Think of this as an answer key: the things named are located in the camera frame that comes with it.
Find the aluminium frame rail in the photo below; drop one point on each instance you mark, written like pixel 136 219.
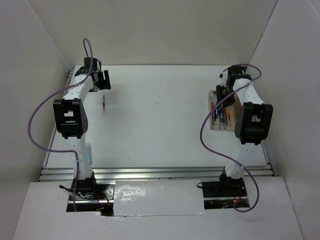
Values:
pixel 106 174

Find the yellow cap highlighter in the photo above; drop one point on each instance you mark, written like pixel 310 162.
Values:
pixel 232 118

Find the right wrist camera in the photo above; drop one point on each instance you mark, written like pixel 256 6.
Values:
pixel 223 77

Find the clear container middle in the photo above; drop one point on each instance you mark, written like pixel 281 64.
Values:
pixel 236 110

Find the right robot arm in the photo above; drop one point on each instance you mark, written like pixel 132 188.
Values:
pixel 241 107

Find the clear container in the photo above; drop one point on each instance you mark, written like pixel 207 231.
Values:
pixel 216 127
pixel 236 110

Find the blue gel pen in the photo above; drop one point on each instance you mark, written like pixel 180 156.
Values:
pixel 221 117

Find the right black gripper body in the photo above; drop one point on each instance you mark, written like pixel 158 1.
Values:
pixel 227 90

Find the blue cap highlighter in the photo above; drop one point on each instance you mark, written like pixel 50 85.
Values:
pixel 89 153

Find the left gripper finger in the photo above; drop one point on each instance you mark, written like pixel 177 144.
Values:
pixel 103 85
pixel 105 77

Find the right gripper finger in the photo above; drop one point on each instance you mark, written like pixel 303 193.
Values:
pixel 219 93
pixel 229 102

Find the red gel pen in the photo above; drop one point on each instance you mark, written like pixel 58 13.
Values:
pixel 213 113

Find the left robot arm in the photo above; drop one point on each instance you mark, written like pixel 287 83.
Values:
pixel 72 123

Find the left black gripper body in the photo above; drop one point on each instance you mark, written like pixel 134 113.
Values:
pixel 100 75

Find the clear container left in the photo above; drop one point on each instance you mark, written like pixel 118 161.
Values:
pixel 216 127

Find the purple refill pen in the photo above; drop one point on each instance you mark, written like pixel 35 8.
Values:
pixel 216 118

